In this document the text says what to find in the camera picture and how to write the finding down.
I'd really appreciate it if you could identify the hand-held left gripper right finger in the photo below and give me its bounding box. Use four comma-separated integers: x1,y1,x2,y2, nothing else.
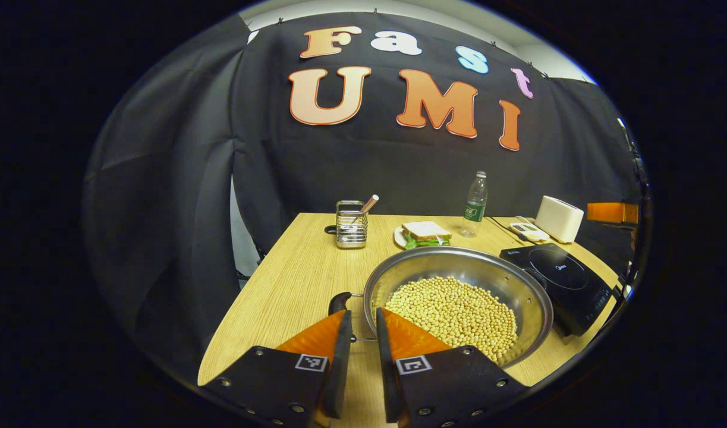
375,307,527,428

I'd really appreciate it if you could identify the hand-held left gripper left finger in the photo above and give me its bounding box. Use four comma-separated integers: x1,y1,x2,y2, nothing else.
202,309,353,428

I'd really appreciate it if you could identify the black induction cooktop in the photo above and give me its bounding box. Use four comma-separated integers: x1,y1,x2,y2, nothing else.
499,243,613,338

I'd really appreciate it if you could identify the steel pot with soybeans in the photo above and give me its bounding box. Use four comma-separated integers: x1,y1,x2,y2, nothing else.
329,246,555,368

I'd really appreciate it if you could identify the white toaster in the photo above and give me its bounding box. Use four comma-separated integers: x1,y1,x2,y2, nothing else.
534,196,585,244

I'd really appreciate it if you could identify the clear plastic water bottle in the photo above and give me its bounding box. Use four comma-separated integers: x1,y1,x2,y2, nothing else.
461,171,489,238

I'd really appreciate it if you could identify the sandwich with lettuce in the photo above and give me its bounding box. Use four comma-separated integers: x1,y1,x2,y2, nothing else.
401,221,453,249

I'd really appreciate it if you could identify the black backdrop cloth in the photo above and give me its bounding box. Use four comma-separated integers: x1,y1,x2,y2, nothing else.
83,12,643,381

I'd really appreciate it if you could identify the black power cable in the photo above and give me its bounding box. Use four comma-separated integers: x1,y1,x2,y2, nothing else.
487,217,527,245

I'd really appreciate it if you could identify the metal wire utensil holder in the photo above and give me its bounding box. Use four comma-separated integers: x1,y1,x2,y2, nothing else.
335,200,369,249

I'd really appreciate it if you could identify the pink-handled utensil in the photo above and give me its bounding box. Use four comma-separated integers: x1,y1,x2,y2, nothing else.
351,194,380,224

